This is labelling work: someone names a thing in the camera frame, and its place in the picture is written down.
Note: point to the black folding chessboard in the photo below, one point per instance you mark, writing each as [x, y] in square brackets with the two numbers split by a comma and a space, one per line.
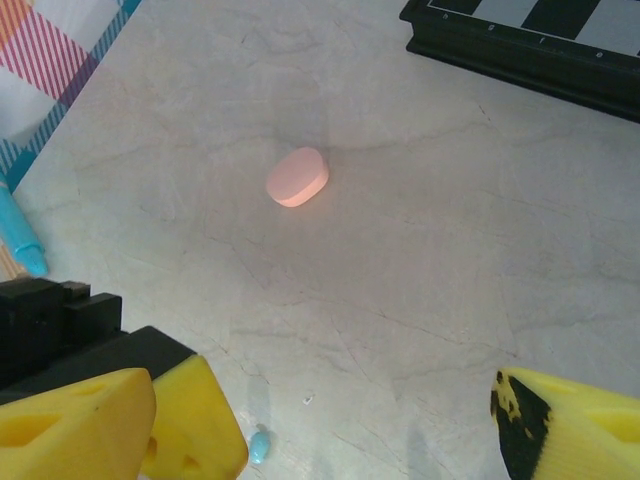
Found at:
[525, 55]

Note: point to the teal marker pen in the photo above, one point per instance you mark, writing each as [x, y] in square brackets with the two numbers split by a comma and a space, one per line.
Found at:
[20, 235]

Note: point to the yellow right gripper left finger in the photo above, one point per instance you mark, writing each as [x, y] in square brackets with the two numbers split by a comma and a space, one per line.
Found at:
[75, 430]

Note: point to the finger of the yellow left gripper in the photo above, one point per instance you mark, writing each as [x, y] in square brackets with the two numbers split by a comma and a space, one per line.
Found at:
[200, 415]

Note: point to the pink earbud charging case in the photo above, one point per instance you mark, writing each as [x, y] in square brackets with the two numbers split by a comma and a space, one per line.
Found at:
[297, 176]

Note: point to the blue earbud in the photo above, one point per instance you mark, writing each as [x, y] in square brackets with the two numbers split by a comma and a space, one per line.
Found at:
[260, 446]

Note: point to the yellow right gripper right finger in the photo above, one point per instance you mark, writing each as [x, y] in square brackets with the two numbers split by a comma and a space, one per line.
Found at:
[575, 435]

